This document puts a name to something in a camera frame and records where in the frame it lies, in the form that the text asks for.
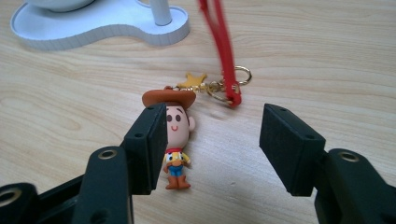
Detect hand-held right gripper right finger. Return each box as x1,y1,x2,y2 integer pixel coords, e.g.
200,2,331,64
259,103,396,224

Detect red clamp tool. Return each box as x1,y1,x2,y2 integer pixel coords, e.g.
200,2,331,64
141,0,253,190

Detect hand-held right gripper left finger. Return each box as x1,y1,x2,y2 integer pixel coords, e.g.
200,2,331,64
72,102,169,224

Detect white cracked-egg bowl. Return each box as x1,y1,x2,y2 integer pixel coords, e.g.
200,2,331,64
23,0,96,13

